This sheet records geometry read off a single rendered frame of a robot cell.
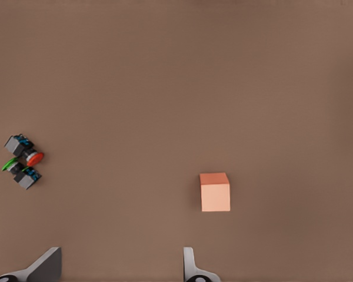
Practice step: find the green button switch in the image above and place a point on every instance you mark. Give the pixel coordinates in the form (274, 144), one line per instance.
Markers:
(22, 174)

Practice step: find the red button switch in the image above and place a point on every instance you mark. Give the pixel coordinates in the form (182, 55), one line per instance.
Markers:
(22, 148)

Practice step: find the orange cube block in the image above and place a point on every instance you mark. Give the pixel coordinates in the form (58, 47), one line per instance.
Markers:
(215, 192)

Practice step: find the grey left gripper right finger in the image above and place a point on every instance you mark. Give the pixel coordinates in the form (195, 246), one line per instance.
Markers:
(189, 264)

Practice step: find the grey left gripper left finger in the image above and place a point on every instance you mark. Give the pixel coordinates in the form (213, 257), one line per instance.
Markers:
(44, 267)

